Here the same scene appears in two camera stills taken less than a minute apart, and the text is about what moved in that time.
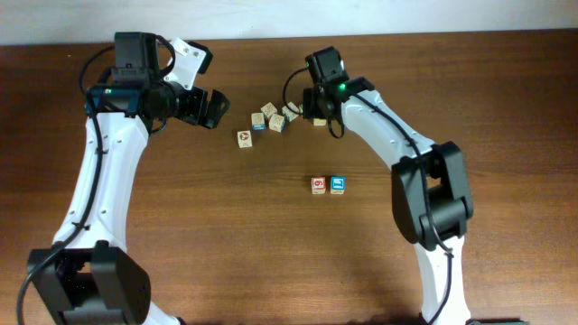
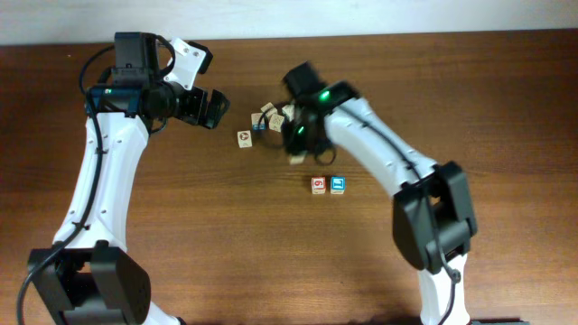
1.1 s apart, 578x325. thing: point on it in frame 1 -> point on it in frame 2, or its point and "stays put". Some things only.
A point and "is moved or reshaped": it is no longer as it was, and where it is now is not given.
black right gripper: x=309 y=109 -> x=297 y=140
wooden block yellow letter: x=320 y=122 is moved or reshaped
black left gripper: x=194 y=112 stays put
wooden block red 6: x=318 y=185 stays put
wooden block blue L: x=338 y=184 stays put
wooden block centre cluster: x=275 y=123 stays put
